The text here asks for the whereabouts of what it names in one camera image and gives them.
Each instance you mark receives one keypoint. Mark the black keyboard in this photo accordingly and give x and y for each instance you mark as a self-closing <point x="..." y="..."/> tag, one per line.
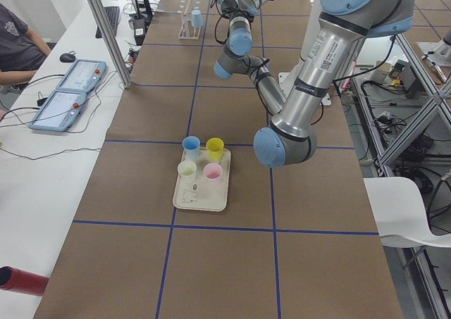
<point x="113" y="14"/>

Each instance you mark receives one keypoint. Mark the upper teach pendant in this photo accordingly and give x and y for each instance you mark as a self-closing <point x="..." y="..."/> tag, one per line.
<point x="83" y="75"/>

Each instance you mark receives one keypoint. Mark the aluminium frame post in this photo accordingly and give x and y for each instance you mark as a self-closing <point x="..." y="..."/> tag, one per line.
<point x="109" y="37"/>

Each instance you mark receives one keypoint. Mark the black computer mouse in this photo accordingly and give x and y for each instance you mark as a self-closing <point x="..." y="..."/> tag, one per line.
<point x="67" y="58"/>

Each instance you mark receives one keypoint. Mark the white wire cup rack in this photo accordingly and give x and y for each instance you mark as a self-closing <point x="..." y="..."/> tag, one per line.
<point x="186" y="30"/>

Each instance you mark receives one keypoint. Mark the pink plastic cup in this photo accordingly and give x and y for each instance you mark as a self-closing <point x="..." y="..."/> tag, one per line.
<point x="213" y="173"/>

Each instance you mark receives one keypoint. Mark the light blue plastic cup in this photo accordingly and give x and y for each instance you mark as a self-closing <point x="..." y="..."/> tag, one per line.
<point x="196" y="18"/>

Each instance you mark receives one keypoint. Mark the white chair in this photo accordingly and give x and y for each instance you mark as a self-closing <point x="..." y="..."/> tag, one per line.
<point x="400" y="214"/>

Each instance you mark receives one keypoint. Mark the seated person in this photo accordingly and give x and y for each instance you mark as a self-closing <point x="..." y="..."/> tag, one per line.
<point x="23" y="51"/>

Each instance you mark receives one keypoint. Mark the cream plastic tray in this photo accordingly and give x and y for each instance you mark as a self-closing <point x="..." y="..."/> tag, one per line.
<point x="203" y="195"/>

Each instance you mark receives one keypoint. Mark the red cylinder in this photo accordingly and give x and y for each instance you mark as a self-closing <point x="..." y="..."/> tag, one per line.
<point x="23" y="282"/>

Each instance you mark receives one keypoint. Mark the yellow plastic cup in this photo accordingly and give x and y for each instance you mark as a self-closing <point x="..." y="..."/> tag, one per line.
<point x="215" y="148"/>

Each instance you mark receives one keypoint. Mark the lower teach pendant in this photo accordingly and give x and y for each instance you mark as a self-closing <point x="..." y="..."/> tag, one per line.
<point x="59" y="111"/>

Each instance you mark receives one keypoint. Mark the teach pendant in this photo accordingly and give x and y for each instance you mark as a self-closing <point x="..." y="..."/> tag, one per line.
<point x="59" y="111"/>
<point x="83" y="75"/>

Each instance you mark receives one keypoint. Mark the pale green plastic cup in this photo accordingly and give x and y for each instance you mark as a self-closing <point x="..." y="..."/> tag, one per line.
<point x="187" y="171"/>

